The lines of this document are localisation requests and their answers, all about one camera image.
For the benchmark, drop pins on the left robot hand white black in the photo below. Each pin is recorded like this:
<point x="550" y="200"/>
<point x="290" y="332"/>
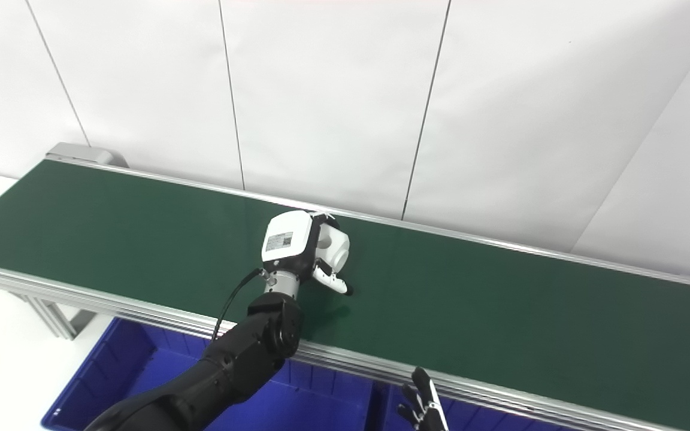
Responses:
<point x="288" y="239"/>

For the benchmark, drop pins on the aluminium conveyor support leg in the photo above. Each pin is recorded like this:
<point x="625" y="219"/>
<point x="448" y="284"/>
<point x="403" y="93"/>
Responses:
<point x="54" y="316"/>

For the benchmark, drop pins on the white cylindrical plastic part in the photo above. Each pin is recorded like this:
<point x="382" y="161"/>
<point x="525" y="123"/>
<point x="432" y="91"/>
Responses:
<point x="336" y="248"/>

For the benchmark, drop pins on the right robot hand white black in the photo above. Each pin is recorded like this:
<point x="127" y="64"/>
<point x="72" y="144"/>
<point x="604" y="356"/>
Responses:
<point x="424" y="407"/>

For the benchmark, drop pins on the green conveyor belt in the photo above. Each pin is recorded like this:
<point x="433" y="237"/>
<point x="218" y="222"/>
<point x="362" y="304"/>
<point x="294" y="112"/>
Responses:
<point x="111" y="305"/>
<point x="501" y="311"/>

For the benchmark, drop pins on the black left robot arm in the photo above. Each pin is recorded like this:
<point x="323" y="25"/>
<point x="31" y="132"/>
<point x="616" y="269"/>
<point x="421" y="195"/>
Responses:
<point x="243" y="359"/>

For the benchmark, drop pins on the blue plastic bin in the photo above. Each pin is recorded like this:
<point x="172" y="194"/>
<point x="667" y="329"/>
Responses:
<point x="477" y="416"/>
<point x="321" y="401"/>

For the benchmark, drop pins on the grey conveyor motor housing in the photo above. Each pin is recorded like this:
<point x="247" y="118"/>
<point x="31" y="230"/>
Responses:
<point x="84" y="154"/>

